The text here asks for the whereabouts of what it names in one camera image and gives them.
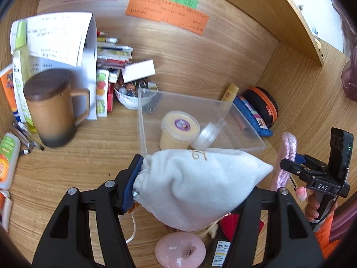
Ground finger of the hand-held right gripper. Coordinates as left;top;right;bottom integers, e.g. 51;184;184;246
296;154;329;171
280;159;310;175

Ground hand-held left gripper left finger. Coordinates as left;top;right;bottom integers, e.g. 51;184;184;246
32;154;144;268

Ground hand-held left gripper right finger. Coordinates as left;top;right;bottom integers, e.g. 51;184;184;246
223;187;327;268

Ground pink knitted pouch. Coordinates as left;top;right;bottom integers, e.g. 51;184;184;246
275;132;298;189

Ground red pouch with gold ribbon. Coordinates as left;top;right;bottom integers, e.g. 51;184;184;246
220;214;264;233

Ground dark green bottle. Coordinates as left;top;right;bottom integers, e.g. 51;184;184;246
206;227;233;268

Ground white velvet drawstring pouch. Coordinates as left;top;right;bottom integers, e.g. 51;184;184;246
126;148;274;243

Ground clear plastic storage box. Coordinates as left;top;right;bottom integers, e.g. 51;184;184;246
137;88;267;157

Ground person's right forearm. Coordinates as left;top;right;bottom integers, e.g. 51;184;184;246
314;211;345;260

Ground person's right hand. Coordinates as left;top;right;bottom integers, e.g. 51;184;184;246
305;195;321;222

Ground blue patchwork pouch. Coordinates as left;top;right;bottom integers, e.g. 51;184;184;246
233;96;273;137

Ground black orange zip case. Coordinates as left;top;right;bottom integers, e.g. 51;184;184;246
240;86;279;129

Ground yellow jar with lid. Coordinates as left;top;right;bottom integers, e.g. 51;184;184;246
159;111;201;150

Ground purple sheer bag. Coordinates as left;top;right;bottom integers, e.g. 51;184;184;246
342;46;357;102

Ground white bowl of marbles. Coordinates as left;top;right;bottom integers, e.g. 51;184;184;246
113;81;158;110

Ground pink round lid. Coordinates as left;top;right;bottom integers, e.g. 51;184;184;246
155;232;207;268

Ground clear round plastic container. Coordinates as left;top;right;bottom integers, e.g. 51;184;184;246
191;123;221;150

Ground fruit printed box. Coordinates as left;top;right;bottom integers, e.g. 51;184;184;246
95;68;109;118

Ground yellow tube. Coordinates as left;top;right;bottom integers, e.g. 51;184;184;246
222;83;240;102

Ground brown mug with lid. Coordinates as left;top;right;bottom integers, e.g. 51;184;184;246
23;69;91;148

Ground metal nail clippers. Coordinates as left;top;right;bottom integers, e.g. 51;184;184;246
10;121;45;155

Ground stack of books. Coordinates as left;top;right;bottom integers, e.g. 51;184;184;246
96;47;133;69

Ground white tube green orange label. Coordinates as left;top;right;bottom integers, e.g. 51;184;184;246
0;132;21;190

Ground white orange packet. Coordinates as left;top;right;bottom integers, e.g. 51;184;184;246
0;190;13;225

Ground white folded paper sheets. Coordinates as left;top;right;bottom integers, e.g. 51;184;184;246
10;12;98;120

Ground orange paper note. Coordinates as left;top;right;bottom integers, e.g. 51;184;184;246
125;0;210;36

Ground green white packet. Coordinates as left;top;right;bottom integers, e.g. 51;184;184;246
11;19;37;133

